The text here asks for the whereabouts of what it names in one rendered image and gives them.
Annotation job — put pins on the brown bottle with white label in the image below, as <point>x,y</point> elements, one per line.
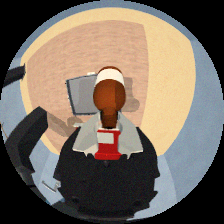
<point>109,95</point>

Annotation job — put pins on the red plastic crate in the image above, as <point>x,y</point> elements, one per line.
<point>108,140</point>

